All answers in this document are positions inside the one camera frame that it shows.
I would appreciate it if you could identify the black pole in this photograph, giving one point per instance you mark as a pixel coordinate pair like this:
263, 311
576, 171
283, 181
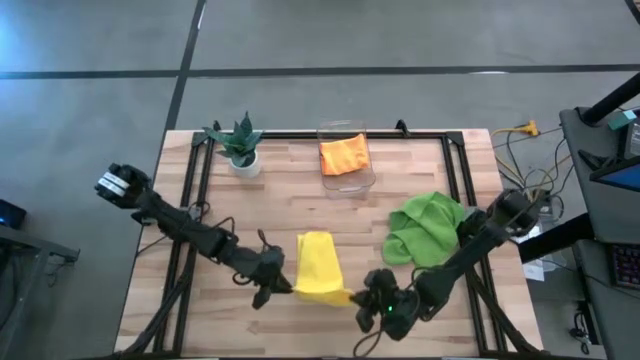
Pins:
615, 100

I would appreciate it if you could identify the orange microfiber towel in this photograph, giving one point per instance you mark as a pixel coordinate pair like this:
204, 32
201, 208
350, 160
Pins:
345, 155

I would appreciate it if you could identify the dark metal side table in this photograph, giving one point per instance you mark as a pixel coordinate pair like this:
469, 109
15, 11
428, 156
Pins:
30, 245

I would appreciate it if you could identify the laptop with blue screen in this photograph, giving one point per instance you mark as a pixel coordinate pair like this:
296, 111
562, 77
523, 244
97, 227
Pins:
625, 177

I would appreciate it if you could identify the yellow microfiber towel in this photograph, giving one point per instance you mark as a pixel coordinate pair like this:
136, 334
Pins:
317, 265

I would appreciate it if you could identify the green microfiber towel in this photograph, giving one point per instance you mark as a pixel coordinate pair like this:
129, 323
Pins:
425, 230

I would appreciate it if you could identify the snake plant in white pot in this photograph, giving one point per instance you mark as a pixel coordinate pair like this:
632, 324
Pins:
242, 150

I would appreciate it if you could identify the grey desk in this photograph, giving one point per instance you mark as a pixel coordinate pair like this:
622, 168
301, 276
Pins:
610, 220

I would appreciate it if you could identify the white paper sheet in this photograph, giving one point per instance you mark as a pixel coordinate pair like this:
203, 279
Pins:
532, 270

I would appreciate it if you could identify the clear plastic bin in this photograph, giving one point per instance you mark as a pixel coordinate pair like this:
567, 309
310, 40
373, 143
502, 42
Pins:
350, 187

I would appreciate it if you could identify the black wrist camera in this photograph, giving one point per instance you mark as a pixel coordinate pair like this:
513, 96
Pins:
382, 280
272, 257

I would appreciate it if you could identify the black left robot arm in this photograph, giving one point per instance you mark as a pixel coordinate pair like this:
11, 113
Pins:
170, 222

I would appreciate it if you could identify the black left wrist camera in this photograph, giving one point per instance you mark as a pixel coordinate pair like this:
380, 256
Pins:
272, 257

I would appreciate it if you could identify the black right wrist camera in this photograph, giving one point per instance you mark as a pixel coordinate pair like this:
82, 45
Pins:
382, 280

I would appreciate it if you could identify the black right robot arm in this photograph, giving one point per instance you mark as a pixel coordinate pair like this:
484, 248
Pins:
475, 245

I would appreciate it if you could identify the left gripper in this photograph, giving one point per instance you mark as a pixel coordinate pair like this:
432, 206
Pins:
260, 270

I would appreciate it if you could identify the black table clamp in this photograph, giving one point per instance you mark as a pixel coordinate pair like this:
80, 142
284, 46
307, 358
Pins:
142, 218

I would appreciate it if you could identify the teal box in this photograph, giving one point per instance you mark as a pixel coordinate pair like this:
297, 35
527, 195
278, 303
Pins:
622, 120

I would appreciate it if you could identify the black backlit keyboard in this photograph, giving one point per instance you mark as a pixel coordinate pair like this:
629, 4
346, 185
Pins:
627, 267

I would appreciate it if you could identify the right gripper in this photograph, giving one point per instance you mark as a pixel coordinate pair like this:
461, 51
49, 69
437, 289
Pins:
400, 312

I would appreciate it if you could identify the blue-lit black device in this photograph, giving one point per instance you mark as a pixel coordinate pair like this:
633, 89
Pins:
11, 215

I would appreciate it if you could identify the black aluminium rig frame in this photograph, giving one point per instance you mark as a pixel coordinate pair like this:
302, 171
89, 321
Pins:
199, 137

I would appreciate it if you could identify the black metal bar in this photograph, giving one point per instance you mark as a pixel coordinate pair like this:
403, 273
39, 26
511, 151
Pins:
550, 240

